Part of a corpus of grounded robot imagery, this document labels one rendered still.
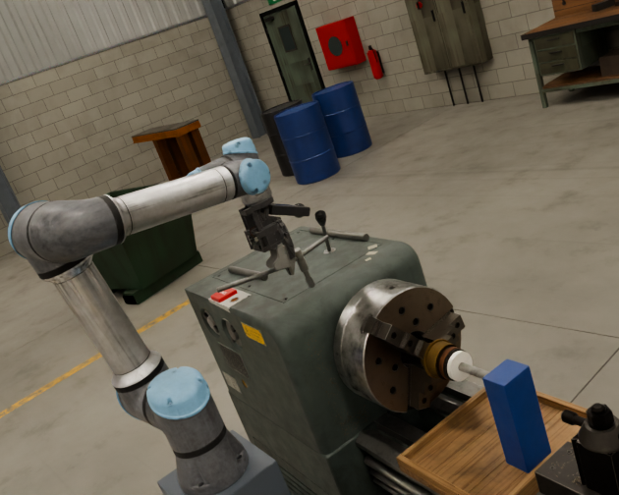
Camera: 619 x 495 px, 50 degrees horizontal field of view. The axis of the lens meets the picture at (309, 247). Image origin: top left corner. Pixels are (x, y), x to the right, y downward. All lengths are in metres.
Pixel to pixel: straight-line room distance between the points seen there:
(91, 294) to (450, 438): 0.89
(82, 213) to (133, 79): 11.08
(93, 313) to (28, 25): 10.66
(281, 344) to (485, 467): 0.54
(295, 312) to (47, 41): 10.53
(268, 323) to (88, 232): 0.58
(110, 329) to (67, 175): 10.34
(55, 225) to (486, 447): 1.04
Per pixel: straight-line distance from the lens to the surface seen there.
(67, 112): 11.79
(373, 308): 1.57
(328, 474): 1.84
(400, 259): 1.79
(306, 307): 1.65
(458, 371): 1.54
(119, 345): 1.42
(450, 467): 1.60
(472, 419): 1.71
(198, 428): 1.36
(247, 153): 1.56
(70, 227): 1.23
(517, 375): 1.42
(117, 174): 12.00
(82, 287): 1.37
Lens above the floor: 1.90
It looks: 19 degrees down
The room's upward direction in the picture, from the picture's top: 20 degrees counter-clockwise
